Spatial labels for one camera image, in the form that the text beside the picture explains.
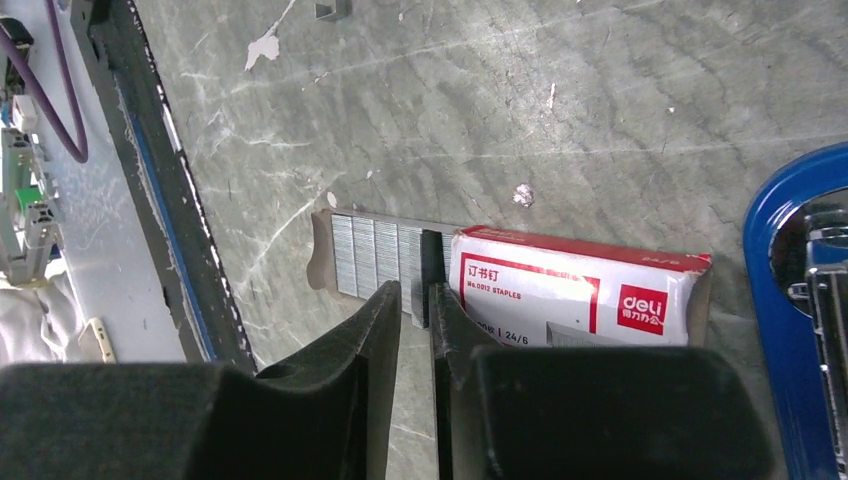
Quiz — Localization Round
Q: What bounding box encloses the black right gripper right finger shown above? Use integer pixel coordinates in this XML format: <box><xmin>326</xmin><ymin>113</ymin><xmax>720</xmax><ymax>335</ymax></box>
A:
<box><xmin>427</xmin><ymin>284</ymin><xmax>775</xmax><ymax>479</ymax></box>

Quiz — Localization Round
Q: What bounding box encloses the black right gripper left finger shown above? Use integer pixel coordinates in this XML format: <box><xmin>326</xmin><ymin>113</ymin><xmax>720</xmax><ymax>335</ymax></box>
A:
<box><xmin>1</xmin><ymin>281</ymin><xmax>402</xmax><ymax>479</ymax></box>

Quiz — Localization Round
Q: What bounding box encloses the blue black stapler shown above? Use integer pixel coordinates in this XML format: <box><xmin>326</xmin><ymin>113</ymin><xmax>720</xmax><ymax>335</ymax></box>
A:
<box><xmin>743</xmin><ymin>143</ymin><xmax>847</xmax><ymax>479</ymax></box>

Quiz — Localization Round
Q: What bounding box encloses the red white staples box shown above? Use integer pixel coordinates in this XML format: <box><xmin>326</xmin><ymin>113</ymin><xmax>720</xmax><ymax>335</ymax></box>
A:
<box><xmin>305</xmin><ymin>207</ymin><xmax>714</xmax><ymax>350</ymax></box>

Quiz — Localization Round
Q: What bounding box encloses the small loose staple piece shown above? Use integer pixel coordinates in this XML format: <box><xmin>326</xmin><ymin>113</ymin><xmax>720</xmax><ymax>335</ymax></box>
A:
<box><xmin>314</xmin><ymin>0</ymin><xmax>351</xmax><ymax>22</ymax></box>

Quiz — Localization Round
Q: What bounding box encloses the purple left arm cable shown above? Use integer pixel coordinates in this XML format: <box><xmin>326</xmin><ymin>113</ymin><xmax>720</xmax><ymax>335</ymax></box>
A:
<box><xmin>0</xmin><ymin>0</ymin><xmax>90</xmax><ymax>166</ymax></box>

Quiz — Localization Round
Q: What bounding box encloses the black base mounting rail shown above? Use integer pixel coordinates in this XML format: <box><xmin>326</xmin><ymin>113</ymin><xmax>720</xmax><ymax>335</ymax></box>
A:
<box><xmin>70</xmin><ymin>1</ymin><xmax>257</xmax><ymax>372</ymax></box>

